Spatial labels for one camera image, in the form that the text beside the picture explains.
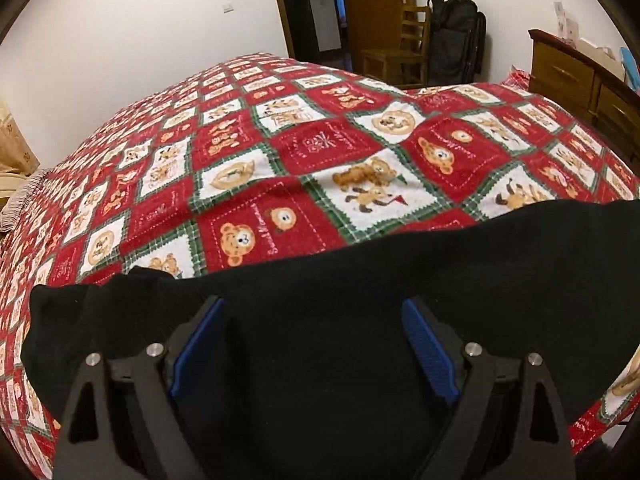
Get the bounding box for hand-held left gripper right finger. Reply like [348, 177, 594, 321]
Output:
[400, 297, 573, 480]

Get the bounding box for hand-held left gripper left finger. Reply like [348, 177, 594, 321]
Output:
[52, 295, 226, 480]

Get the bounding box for black pants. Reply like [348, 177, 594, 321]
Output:
[22, 199, 640, 480]

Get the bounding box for red bear printed blanket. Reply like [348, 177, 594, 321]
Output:
[0, 52, 640, 480]

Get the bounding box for striped pillow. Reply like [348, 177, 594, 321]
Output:
[0, 169, 48, 233]

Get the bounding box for cream headboard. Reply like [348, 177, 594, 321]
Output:
[0, 170, 31, 196]

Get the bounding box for beige patterned curtain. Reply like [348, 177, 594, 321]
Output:
[0, 97, 41, 173]

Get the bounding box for wooden chair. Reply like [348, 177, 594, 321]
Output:
[361, 5, 432, 88]

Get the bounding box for wooden dresser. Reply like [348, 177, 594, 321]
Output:
[528, 29, 640, 161]

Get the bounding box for black luggage bag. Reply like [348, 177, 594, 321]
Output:
[427, 0, 487, 86]

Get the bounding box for wooden door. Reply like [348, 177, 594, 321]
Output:
[345, 0, 418, 73]

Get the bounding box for blue box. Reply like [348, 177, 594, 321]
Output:
[620, 47, 640, 91]

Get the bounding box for white paper sheets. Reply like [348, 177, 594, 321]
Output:
[552, 0, 581, 41]

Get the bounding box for wooden door frame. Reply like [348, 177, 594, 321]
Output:
[267, 0, 311, 63]

